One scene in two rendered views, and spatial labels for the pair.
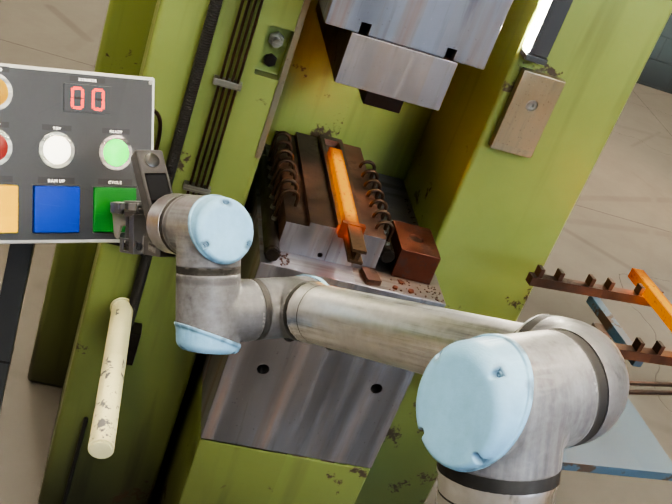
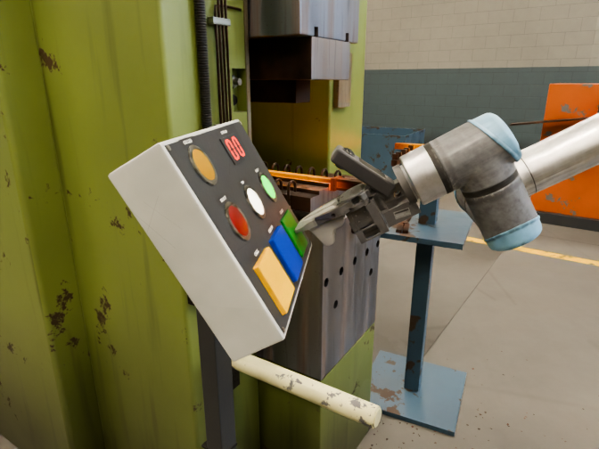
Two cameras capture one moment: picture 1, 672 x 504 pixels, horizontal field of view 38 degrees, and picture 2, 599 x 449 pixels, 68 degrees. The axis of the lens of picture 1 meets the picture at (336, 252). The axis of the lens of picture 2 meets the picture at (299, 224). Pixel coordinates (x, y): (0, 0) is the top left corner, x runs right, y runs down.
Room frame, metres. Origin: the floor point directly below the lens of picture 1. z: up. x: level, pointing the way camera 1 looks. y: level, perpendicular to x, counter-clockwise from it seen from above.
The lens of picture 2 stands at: (0.85, 0.86, 1.26)
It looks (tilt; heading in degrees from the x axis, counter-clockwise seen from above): 18 degrees down; 318
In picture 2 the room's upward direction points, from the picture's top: straight up
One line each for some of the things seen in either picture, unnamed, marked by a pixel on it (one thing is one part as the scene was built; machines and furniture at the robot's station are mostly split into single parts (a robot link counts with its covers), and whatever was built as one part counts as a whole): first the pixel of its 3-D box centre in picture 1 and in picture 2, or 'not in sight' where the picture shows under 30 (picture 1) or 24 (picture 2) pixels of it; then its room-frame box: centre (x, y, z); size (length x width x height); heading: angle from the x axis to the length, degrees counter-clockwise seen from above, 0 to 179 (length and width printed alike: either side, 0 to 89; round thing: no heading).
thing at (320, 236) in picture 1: (322, 192); (267, 189); (1.88, 0.07, 0.96); 0.42 x 0.20 x 0.09; 16
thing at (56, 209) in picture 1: (55, 209); (284, 254); (1.35, 0.45, 1.01); 0.07 x 0.05 x 0.07; 131
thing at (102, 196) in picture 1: (113, 209); (291, 234); (1.42, 0.37, 1.00); 0.07 x 0.05 x 0.07; 131
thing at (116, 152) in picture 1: (115, 152); (267, 187); (1.45, 0.40, 1.09); 0.05 x 0.03 x 0.04; 106
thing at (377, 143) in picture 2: not in sight; (364, 159); (4.35, -3.30, 0.36); 1.21 x 0.81 x 0.72; 19
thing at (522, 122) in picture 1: (526, 113); (342, 79); (1.89, -0.25, 1.27); 0.09 x 0.02 x 0.17; 106
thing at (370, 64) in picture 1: (380, 34); (265, 61); (1.88, 0.07, 1.32); 0.42 x 0.20 x 0.10; 16
